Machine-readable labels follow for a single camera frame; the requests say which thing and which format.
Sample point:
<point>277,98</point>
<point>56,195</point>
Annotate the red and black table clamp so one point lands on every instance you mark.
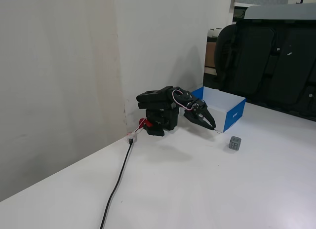
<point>154,130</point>

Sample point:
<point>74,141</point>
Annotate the brown cardboard box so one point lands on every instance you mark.
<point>210,55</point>

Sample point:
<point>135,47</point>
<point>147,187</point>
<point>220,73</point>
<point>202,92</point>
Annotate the blue and white cardboard box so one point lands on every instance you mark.
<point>234,115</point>

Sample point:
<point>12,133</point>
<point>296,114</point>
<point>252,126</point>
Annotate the gray block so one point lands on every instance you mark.
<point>234,144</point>

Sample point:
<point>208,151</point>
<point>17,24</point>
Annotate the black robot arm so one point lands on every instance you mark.
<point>153,100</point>

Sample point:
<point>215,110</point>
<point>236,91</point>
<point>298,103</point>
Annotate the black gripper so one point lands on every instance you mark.
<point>199,113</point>

